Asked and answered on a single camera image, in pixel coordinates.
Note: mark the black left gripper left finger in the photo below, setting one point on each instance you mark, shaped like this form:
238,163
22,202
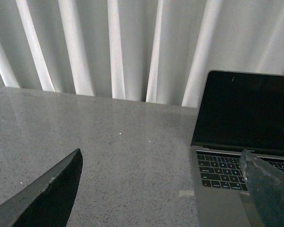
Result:
48,201

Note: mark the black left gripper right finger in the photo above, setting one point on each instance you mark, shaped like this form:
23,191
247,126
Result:
265,185

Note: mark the grey laptop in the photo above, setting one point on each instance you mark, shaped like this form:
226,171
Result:
238,111

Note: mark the white pleated curtain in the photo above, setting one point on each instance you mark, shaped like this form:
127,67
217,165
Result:
157,51

